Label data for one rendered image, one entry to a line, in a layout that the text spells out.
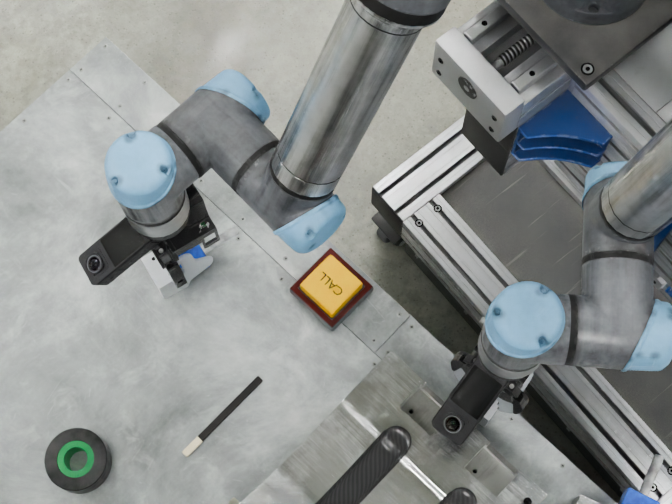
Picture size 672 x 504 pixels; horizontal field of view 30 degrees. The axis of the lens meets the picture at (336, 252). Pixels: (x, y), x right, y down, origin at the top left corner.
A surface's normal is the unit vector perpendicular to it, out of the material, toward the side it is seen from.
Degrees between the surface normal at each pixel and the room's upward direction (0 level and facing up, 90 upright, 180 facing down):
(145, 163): 0
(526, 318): 0
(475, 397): 31
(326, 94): 62
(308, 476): 1
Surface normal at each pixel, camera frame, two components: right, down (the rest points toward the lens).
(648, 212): -0.49, 0.82
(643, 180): -0.93, 0.29
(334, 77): -0.61, 0.48
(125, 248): -0.43, -0.02
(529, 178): -0.01, -0.29
